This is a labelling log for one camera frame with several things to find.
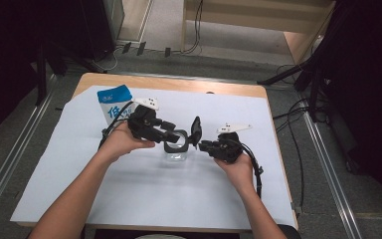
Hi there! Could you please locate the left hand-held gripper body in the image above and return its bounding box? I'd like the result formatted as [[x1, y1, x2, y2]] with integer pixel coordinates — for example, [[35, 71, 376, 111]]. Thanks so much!
[[127, 97, 167, 143]]

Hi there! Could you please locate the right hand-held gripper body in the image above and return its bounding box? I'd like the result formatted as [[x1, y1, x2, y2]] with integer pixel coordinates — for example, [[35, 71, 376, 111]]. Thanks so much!
[[208, 122, 253, 163]]

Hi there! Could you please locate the clear jar with black lid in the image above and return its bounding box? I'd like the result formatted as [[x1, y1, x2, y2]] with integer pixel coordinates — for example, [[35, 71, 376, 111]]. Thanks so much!
[[163, 116, 203, 162]]

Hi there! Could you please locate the blue and white milk carton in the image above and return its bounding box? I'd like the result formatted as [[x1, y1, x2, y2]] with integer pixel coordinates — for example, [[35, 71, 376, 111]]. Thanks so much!
[[96, 84, 135, 127]]

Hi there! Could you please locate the person's right hand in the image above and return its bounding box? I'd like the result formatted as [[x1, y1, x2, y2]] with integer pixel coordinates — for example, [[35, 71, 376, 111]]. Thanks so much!
[[213, 154, 257, 197]]

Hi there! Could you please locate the person's left hand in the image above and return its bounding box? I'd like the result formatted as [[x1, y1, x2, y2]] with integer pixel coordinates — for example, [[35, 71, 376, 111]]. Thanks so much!
[[97, 120, 156, 164]]

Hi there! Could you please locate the white paper sheet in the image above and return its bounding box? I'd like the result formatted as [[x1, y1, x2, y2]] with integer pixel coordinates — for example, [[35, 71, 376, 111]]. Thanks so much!
[[10, 85, 297, 231]]

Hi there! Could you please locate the black tripod stand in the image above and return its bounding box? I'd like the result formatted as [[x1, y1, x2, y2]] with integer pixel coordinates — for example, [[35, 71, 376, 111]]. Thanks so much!
[[257, 49, 331, 123]]

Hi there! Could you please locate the grey cabinet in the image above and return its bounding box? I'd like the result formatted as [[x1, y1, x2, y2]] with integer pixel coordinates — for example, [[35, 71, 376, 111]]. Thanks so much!
[[102, 0, 126, 42]]

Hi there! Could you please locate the black metal stand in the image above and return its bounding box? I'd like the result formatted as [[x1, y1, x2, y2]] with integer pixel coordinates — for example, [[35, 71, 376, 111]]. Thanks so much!
[[33, 38, 105, 108]]

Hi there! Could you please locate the light wooden shelf unit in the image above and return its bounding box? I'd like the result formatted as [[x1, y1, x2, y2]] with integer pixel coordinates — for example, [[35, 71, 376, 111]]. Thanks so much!
[[181, 0, 337, 66]]

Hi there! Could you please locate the dark curtain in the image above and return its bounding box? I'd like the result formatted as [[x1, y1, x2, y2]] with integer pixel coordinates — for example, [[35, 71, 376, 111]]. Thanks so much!
[[306, 0, 382, 222], [0, 0, 115, 148]]

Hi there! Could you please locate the left hand-held gripper cable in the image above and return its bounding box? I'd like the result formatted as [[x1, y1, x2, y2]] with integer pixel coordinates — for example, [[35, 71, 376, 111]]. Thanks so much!
[[97, 101, 135, 150]]

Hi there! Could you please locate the hand-held gripper cable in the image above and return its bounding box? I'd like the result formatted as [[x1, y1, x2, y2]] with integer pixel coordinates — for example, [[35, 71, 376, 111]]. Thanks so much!
[[97, 101, 135, 150], [240, 142, 265, 200]]

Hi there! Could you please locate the right hand-held gripper cable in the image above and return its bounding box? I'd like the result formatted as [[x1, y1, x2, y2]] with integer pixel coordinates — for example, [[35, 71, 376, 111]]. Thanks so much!
[[240, 142, 265, 200]]

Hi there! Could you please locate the white floor cable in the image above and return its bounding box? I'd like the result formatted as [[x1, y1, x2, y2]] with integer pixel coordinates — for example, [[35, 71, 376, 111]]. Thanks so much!
[[91, 45, 124, 73]]

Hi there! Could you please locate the black floor cable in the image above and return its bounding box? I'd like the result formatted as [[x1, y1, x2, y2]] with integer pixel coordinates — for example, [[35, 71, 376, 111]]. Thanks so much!
[[272, 64, 312, 213]]

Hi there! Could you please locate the black hanging cable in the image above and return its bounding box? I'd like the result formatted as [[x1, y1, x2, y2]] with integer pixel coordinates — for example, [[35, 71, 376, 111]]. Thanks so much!
[[181, 0, 205, 55]]

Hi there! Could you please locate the metal floor rail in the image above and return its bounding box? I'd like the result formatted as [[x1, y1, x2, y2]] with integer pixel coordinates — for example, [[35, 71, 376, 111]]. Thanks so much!
[[0, 74, 59, 232], [298, 101, 364, 239]]

